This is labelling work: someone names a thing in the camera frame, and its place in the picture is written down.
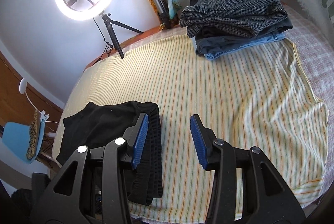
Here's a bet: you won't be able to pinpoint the black pants with yellow pattern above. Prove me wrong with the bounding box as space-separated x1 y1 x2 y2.
57 101 163 206

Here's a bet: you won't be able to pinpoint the yellow striped blanket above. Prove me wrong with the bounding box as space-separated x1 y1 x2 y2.
62 35 328 223

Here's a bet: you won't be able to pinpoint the light blue folded jeans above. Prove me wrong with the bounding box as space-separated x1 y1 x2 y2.
204 33 285 60

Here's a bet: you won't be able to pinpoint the dark navy folded pants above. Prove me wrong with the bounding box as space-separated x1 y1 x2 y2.
191 18 293 55

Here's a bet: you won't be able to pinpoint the blue chair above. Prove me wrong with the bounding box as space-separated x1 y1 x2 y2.
2 111 49 164

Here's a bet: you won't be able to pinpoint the white clip desk lamp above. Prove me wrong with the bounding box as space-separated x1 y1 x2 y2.
19 78 49 122

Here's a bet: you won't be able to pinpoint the grey tweed folded pants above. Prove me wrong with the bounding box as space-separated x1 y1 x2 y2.
179 0 288 38

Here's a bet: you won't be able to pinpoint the pink checked bed cover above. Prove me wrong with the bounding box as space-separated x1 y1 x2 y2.
284 5 333 198

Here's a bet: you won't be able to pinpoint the black ring light tripod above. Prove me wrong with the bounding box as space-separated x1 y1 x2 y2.
100 12 143 58

